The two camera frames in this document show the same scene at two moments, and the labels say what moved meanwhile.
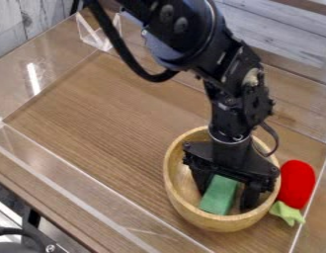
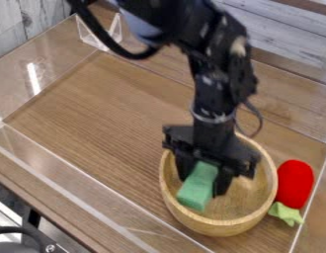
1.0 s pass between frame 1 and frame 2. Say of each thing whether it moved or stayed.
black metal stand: stayed
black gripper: moved
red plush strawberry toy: stayed
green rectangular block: moved
